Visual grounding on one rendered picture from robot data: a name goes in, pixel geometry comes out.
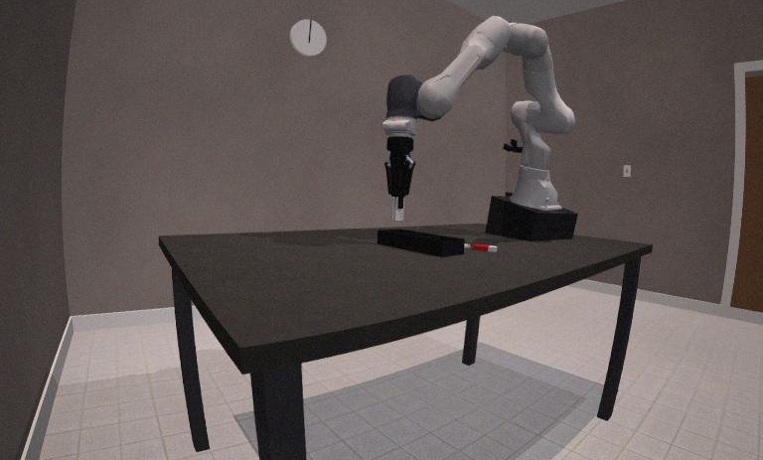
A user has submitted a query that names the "red and white eraser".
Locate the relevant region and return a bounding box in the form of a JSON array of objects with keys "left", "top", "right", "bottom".
[{"left": 473, "top": 244, "right": 497, "bottom": 252}]

